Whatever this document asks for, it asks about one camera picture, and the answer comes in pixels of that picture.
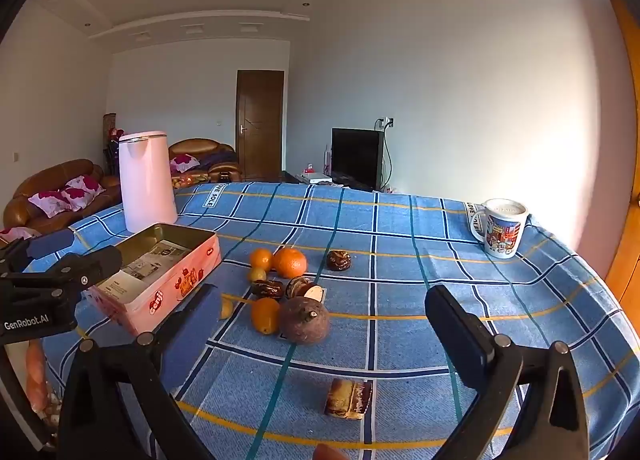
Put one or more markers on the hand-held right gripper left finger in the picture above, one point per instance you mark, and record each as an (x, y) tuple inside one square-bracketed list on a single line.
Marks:
[(192, 335)]

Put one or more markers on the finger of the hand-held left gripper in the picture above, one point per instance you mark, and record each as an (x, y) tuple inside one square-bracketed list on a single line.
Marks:
[(50, 244), (90, 267)]

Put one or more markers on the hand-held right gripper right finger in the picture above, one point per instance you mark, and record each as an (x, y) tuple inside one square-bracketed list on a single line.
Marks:
[(457, 340)]

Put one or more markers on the pink tin box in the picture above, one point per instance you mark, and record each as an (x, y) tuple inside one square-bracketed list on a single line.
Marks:
[(165, 290)]

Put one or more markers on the oval orange tangerine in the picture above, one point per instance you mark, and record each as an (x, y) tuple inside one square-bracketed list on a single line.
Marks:
[(265, 316)]

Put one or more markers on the small yellow kumquat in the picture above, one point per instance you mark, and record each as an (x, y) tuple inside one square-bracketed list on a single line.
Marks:
[(257, 274)]

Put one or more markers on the dark brown wrinkled fruit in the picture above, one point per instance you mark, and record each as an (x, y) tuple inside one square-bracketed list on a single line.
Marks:
[(339, 260)]

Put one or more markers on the person's left forearm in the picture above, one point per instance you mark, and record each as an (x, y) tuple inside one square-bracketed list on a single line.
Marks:
[(36, 375)]

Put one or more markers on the pink floral cushion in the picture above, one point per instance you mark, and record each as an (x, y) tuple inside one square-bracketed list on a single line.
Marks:
[(17, 234)]

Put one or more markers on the white pillow magenta flowers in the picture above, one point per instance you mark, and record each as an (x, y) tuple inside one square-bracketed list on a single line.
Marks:
[(184, 163), (85, 187), (50, 202)]

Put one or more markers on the yellow fruit piece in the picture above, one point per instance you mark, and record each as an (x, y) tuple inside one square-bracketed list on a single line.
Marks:
[(226, 309)]

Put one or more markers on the printed paper booklet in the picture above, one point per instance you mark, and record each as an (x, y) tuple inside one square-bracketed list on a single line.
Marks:
[(135, 270)]

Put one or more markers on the brown leather sofa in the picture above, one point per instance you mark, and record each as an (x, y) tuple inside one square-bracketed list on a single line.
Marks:
[(45, 177)]

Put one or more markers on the blue plaid tablecloth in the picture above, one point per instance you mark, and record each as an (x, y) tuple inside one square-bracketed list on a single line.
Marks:
[(400, 290)]

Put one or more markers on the dark brown oblong fruit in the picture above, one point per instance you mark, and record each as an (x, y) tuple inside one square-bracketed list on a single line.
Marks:
[(267, 289)]

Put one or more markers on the small round orange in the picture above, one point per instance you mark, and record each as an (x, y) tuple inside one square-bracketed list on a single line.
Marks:
[(261, 260)]

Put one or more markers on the pink electric kettle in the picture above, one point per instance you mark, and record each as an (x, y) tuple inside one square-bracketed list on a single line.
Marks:
[(147, 179)]

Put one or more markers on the large purple-brown round fruit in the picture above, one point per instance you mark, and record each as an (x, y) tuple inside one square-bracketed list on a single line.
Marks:
[(304, 321)]

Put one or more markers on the white printed mug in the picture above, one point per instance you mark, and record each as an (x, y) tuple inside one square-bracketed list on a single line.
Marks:
[(502, 235)]

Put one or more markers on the cut brown fruit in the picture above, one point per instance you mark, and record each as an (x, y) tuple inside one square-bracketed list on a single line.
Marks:
[(302, 288)]

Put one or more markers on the large round orange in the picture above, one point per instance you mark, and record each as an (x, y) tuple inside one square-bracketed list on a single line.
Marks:
[(290, 262)]

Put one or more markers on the brown cake piece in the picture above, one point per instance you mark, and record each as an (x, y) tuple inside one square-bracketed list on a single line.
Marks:
[(348, 398)]

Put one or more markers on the low coffee table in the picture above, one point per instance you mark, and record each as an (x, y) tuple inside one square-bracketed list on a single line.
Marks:
[(187, 182)]

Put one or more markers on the dark wooden stand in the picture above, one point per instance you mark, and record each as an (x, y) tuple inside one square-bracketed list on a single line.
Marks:
[(109, 124)]

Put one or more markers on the brown leather armchair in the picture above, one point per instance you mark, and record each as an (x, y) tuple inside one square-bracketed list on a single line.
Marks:
[(200, 145)]

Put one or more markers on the purple blanket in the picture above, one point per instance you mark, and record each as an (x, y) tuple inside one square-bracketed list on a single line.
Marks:
[(217, 158)]

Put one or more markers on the low television stand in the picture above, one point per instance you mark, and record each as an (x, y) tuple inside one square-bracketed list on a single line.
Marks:
[(295, 175)]

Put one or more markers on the white flat box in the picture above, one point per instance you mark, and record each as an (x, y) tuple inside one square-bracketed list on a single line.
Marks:
[(315, 178)]

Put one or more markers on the black television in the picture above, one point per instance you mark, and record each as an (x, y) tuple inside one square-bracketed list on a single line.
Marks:
[(357, 157)]

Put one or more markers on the brown wooden door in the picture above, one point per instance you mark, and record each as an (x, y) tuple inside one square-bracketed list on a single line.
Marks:
[(260, 124)]

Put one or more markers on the wall power socket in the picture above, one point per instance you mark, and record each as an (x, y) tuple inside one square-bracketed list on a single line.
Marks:
[(386, 122)]

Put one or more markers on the wooden door frame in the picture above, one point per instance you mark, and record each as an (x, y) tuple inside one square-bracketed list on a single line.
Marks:
[(627, 139)]

